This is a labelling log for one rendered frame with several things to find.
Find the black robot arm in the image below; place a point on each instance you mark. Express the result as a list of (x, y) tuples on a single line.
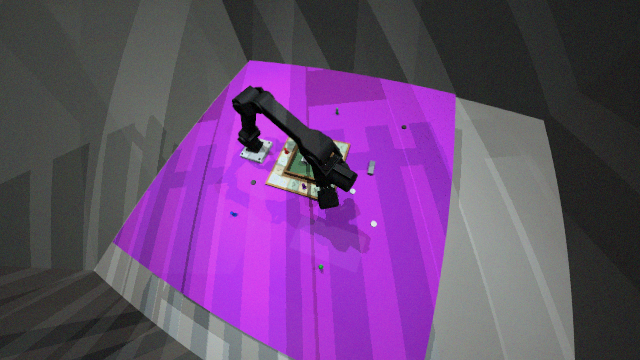
[(314, 145)]

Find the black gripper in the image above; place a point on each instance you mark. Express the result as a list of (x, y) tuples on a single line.
[(327, 197)]

